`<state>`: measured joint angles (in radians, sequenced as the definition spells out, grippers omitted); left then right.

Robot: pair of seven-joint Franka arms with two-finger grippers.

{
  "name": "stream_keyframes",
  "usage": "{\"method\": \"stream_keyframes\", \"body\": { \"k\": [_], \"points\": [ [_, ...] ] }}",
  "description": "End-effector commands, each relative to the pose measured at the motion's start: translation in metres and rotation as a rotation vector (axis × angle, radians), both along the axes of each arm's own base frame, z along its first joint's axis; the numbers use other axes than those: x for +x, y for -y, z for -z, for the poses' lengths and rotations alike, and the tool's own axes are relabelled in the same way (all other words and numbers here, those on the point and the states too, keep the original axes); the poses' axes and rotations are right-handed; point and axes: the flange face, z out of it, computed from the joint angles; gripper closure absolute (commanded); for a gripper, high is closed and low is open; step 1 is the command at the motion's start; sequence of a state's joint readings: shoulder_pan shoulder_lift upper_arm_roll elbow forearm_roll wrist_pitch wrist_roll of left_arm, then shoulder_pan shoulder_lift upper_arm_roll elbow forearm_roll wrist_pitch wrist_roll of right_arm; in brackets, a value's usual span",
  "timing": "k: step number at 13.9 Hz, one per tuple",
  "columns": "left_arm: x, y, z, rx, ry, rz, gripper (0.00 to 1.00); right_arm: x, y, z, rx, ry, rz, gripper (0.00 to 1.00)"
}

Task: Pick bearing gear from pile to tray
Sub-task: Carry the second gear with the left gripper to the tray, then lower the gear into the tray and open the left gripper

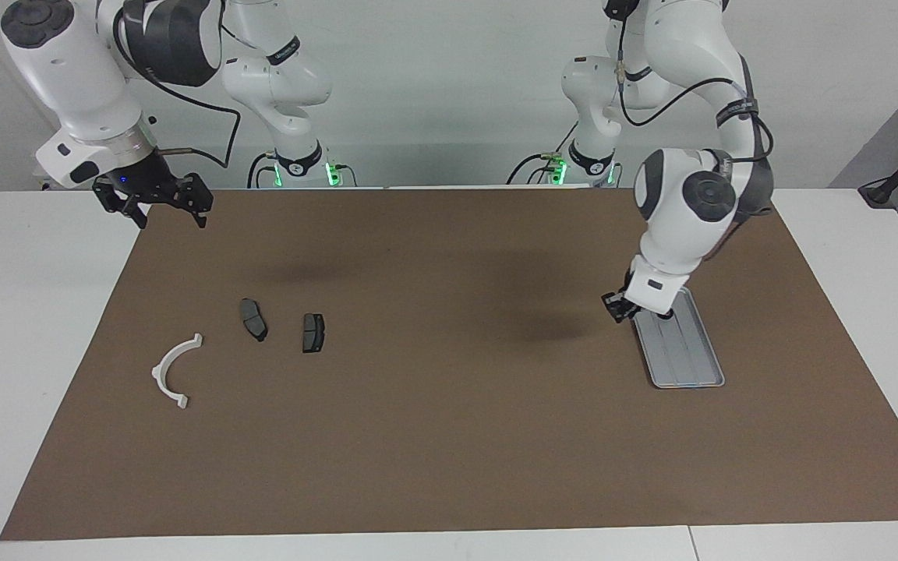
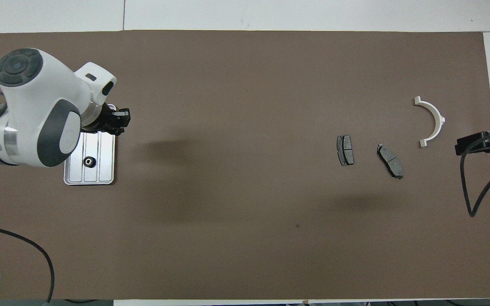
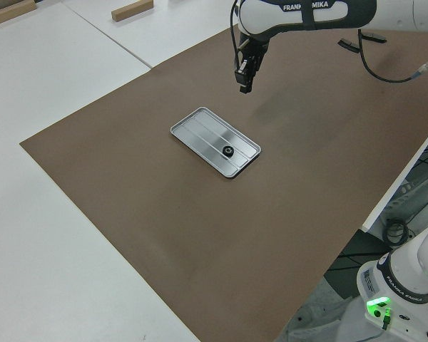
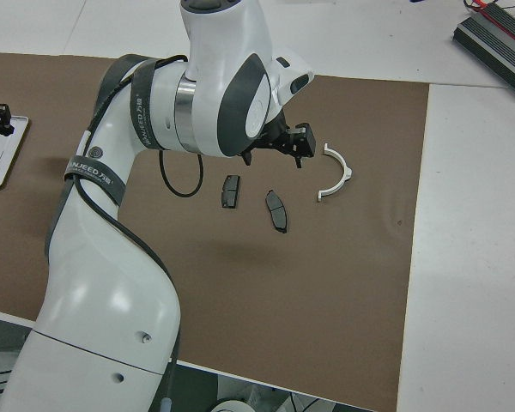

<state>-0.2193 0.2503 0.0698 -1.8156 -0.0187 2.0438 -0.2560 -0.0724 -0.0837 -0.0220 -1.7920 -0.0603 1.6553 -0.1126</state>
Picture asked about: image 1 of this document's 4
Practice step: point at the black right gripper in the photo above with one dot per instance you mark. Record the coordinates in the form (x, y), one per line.
(145, 183)

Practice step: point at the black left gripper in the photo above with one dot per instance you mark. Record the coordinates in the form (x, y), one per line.
(617, 300)

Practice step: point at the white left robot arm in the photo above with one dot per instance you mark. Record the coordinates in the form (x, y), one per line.
(683, 234)

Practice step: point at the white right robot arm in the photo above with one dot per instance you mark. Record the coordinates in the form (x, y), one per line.
(83, 86)

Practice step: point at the silver metal ribbed tray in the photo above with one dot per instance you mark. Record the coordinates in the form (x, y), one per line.
(687, 354)

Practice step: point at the elongated dark brake pad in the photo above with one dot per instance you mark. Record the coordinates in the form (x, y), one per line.
(254, 319)

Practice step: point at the rectangular dark brake pad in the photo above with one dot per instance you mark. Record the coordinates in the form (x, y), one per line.
(313, 333)

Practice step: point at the brown table mat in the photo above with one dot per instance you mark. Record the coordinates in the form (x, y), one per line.
(449, 436)

